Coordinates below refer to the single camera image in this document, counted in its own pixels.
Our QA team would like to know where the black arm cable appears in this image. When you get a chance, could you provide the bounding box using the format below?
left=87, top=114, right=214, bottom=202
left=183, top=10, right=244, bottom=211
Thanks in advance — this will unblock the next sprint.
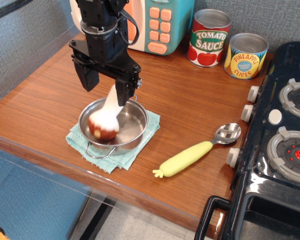
left=116, top=9, right=140, bottom=46

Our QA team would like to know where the spoon with yellow-green handle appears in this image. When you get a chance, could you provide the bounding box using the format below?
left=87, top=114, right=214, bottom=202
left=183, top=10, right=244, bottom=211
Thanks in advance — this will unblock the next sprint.
left=152, top=123, right=242, bottom=179

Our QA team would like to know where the pineapple slices can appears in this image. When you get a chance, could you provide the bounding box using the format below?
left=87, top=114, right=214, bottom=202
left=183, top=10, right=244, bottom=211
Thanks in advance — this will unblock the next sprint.
left=224, top=33, right=269, bottom=80

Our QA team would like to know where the grey stove knob top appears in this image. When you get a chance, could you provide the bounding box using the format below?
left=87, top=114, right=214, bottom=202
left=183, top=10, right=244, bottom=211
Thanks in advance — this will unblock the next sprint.
left=247, top=85, right=260, bottom=104

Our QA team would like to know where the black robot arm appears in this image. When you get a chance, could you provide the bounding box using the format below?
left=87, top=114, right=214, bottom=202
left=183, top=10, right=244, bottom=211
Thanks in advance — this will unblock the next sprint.
left=69, top=0, right=142, bottom=107

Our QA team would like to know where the teal toy microwave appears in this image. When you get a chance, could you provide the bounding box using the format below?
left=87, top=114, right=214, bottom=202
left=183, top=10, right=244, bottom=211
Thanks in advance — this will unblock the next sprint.
left=70, top=0, right=195, bottom=56

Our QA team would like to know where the grey stove knob bottom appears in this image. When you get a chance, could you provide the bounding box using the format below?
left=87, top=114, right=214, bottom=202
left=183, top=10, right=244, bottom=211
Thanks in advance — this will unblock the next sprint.
left=226, top=148, right=241, bottom=169

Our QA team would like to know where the grey stove knob middle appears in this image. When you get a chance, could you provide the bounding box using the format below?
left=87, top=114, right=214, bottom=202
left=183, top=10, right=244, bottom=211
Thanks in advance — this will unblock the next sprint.
left=241, top=104, right=254, bottom=123

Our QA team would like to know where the stainless steel pot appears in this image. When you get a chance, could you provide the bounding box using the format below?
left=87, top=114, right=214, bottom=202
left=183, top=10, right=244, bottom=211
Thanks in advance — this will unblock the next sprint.
left=78, top=95, right=149, bottom=160

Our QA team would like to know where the brown white plush mushroom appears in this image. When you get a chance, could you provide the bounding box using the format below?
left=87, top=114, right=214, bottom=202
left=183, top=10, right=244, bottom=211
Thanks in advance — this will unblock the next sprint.
left=88, top=84, right=124, bottom=141

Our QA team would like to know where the tomato sauce can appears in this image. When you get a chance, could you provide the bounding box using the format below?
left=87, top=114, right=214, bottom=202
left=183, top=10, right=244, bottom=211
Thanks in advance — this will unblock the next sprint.
left=187, top=8, right=232, bottom=67

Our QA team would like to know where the teal folded cloth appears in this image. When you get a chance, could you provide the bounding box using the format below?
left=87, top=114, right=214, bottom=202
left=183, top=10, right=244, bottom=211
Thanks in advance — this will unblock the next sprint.
left=65, top=111, right=160, bottom=174

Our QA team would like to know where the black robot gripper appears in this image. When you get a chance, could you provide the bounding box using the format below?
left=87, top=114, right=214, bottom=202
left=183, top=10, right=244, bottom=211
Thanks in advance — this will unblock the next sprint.
left=69, top=18, right=142, bottom=106

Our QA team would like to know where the black toy stove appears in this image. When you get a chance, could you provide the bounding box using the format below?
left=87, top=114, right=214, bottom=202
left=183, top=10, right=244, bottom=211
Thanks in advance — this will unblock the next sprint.
left=195, top=41, right=300, bottom=240

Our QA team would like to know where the grey stove knob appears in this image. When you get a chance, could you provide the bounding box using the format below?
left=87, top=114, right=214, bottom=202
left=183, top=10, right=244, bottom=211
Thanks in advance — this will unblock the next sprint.
left=247, top=85, right=260, bottom=104
left=226, top=148, right=241, bottom=169
left=241, top=104, right=254, bottom=123

